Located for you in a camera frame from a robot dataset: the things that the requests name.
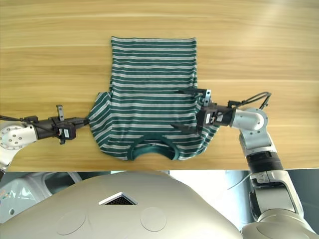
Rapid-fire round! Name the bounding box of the green striped T-shirt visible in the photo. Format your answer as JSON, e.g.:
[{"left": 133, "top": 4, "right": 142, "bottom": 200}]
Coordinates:
[{"left": 88, "top": 36, "right": 220, "bottom": 162}]

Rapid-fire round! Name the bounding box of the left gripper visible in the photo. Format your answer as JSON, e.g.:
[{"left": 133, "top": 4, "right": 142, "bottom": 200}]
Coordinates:
[{"left": 33, "top": 104, "right": 76, "bottom": 146}]

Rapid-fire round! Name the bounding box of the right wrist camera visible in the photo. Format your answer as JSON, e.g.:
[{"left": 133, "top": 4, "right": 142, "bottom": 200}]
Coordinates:
[{"left": 198, "top": 107, "right": 219, "bottom": 127}]

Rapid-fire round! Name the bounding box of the black cable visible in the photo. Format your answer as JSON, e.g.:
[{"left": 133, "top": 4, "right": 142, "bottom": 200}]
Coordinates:
[
  {"left": 0, "top": 114, "right": 38, "bottom": 124},
  {"left": 227, "top": 91, "right": 273, "bottom": 111}
]

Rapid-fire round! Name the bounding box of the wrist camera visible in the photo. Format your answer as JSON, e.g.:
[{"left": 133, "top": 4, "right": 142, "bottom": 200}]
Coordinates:
[
  {"left": 198, "top": 107, "right": 219, "bottom": 127},
  {"left": 58, "top": 124, "right": 76, "bottom": 140}
]

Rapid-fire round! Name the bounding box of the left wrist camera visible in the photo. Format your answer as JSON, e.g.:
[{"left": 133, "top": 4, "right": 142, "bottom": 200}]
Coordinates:
[{"left": 58, "top": 124, "right": 76, "bottom": 140}]

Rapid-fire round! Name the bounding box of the robot body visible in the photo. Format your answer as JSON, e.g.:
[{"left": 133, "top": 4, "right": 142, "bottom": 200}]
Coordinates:
[{"left": 0, "top": 170, "right": 245, "bottom": 239}]

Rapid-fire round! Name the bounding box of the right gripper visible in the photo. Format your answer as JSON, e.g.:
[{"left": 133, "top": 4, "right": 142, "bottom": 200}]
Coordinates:
[{"left": 170, "top": 88, "right": 237, "bottom": 134}]

